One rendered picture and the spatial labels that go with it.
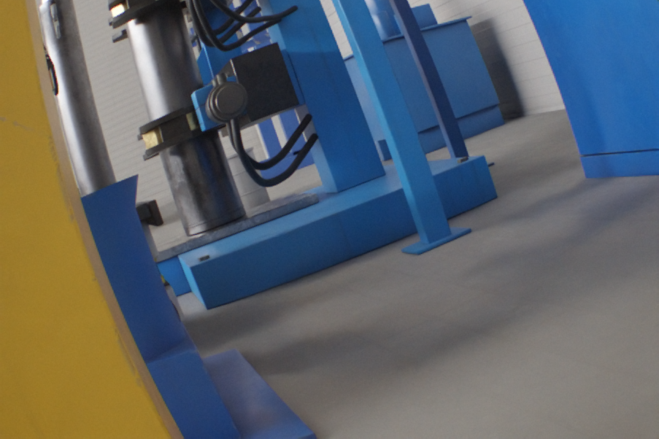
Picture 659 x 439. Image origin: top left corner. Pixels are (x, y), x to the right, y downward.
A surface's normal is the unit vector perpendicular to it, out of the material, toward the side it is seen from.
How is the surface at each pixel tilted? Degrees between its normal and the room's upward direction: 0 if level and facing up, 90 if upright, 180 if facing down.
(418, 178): 90
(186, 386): 90
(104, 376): 90
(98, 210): 117
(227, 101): 90
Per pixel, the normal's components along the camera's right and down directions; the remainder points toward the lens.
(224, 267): 0.22, -0.01
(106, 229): 0.69, -0.20
